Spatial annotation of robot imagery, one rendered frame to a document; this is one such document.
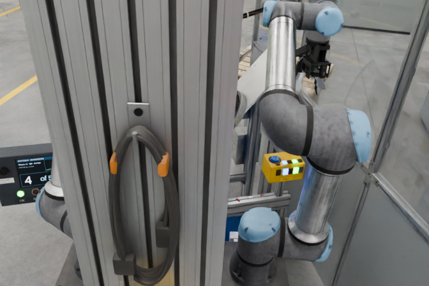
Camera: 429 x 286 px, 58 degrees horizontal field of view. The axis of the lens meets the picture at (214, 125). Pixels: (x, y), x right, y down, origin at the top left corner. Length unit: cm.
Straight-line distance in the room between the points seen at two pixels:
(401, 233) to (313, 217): 82
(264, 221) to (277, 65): 46
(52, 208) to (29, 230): 177
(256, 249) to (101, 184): 67
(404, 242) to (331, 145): 104
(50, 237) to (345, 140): 240
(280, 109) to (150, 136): 42
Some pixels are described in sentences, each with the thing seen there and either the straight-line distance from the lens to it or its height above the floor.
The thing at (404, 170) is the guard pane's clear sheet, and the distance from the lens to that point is 176.
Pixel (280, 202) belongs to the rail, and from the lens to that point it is 187.
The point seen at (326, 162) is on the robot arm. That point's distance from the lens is 90.
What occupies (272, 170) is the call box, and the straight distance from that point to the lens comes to 168.
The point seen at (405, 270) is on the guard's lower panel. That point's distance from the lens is 189.
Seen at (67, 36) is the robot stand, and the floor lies 193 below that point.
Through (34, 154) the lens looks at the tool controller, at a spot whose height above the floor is 125.
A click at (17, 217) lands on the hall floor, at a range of 317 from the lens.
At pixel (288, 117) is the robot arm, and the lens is 85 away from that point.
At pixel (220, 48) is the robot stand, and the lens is 46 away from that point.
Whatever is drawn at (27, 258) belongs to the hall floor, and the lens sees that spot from 287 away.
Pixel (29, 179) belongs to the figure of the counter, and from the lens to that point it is 154.
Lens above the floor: 209
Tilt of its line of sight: 32 degrees down
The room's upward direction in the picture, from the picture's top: 3 degrees clockwise
